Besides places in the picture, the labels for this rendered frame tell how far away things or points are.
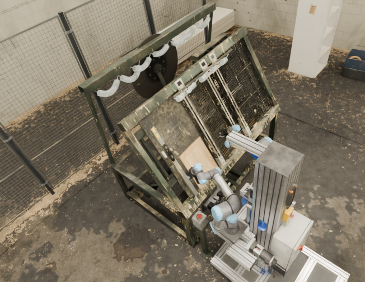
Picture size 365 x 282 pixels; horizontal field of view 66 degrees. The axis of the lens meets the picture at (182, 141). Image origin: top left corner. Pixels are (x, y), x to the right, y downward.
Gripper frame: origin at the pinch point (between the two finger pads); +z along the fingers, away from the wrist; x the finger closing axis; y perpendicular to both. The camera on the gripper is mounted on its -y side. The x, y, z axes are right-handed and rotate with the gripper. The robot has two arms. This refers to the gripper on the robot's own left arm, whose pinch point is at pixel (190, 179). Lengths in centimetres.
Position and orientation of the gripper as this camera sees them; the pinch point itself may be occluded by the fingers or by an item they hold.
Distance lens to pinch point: 282.4
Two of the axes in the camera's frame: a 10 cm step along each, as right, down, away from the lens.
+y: -6.9, -7.0, 1.6
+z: -2.2, 4.1, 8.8
